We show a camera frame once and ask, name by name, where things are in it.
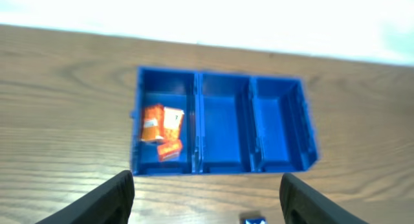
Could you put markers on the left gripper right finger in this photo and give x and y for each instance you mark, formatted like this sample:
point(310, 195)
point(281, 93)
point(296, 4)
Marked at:
point(304, 208)

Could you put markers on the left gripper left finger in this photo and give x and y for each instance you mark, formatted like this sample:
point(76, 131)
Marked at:
point(110, 201)

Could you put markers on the blue candy pack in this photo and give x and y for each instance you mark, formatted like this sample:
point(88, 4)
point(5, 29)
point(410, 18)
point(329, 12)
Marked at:
point(254, 220)

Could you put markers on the blue tray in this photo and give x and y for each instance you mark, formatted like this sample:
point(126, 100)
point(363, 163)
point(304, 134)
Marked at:
point(223, 127)

